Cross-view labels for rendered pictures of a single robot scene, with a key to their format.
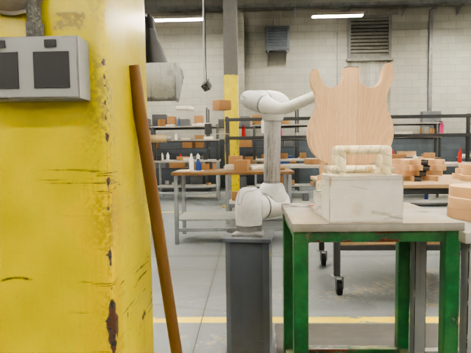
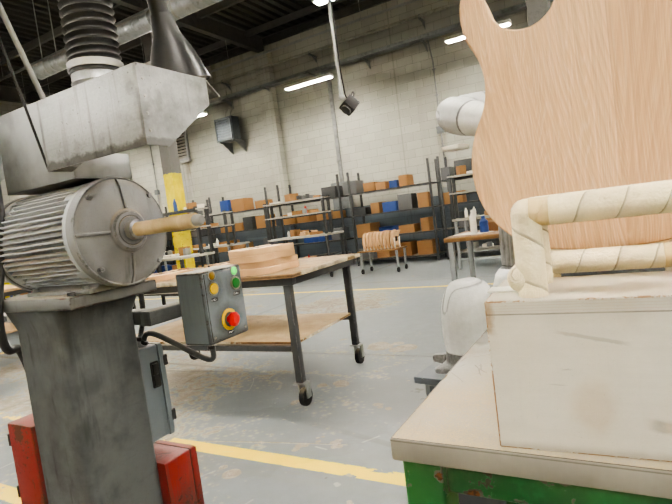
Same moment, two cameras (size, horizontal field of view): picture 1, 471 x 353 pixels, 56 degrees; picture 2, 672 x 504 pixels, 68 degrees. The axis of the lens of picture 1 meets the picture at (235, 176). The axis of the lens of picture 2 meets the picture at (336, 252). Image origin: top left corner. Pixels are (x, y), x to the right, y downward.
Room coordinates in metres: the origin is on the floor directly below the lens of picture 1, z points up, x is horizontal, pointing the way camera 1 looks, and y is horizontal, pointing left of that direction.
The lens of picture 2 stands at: (1.03, -0.46, 1.22)
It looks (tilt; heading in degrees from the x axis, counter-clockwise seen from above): 4 degrees down; 28
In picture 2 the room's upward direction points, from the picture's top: 7 degrees counter-clockwise
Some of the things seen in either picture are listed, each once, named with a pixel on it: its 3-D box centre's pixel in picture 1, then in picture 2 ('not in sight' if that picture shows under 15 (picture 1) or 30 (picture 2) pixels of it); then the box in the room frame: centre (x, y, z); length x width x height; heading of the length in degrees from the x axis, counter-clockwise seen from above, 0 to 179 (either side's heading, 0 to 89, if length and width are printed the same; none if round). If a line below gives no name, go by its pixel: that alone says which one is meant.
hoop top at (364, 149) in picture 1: (364, 149); (610, 203); (1.63, -0.47, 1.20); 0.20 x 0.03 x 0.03; 91
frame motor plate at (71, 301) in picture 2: not in sight; (72, 294); (1.83, 0.75, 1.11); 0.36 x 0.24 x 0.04; 88
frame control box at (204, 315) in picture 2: not in sight; (191, 316); (2.07, 0.59, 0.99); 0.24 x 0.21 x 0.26; 88
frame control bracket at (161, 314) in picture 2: not in sight; (173, 310); (2.01, 0.59, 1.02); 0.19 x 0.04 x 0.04; 178
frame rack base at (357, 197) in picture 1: (360, 197); (622, 357); (1.67, -0.47, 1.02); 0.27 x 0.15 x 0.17; 92
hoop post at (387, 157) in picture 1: (387, 162); not in sight; (1.63, -0.56, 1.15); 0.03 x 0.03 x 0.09
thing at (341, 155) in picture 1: (341, 162); (529, 254); (1.62, -0.39, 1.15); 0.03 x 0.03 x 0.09
